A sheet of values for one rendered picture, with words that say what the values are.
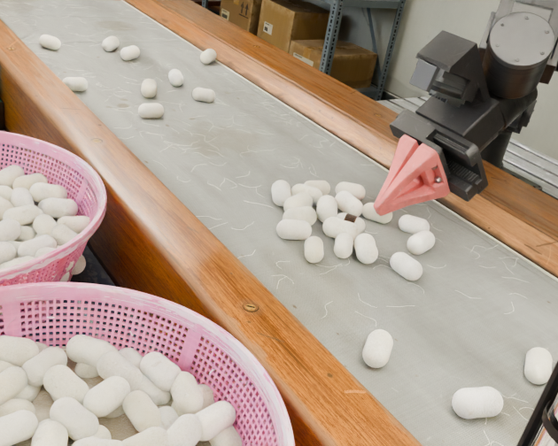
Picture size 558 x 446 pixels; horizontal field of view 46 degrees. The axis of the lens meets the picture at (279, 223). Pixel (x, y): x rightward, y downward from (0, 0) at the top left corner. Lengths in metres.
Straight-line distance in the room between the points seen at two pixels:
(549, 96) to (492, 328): 2.33
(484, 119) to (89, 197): 0.38
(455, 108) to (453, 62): 0.07
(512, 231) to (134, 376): 0.43
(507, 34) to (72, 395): 0.47
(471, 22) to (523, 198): 2.34
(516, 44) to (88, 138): 0.43
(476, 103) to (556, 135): 2.19
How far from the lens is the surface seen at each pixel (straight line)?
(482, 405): 0.47
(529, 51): 0.65
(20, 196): 0.64
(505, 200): 0.76
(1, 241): 0.59
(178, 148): 0.77
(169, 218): 0.57
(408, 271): 0.59
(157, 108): 0.84
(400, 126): 0.69
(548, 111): 2.88
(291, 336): 0.46
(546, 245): 0.71
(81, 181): 0.65
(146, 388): 0.46
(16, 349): 0.47
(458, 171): 0.68
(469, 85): 0.65
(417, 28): 3.28
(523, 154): 1.23
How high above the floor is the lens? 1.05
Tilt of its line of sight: 29 degrees down
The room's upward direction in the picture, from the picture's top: 11 degrees clockwise
